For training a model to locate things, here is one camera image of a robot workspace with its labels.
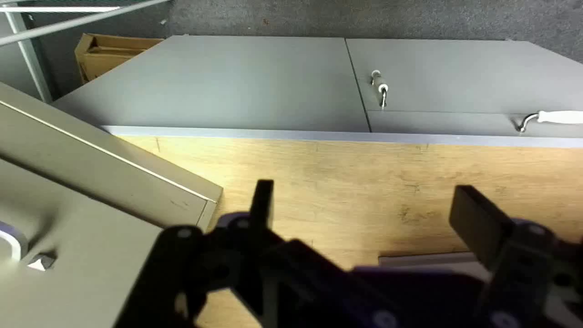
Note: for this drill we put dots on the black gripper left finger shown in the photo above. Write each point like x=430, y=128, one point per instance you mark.
x=262, y=202

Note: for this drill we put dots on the grey metal frame stand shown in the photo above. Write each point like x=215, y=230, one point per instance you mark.
x=36, y=56

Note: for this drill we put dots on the silver drawer lock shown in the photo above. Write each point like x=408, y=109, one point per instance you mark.
x=42, y=261

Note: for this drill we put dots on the silver cabinet key lock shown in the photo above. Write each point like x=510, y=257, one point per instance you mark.
x=382, y=91

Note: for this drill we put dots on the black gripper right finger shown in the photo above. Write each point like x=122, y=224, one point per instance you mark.
x=479, y=220

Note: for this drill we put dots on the brown cardboard box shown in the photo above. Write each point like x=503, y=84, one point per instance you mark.
x=102, y=53

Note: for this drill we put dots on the beige file cabinet drawer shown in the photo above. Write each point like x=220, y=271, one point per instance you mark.
x=78, y=261

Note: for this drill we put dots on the grey cabinet with wooden top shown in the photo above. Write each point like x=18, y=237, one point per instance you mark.
x=255, y=91

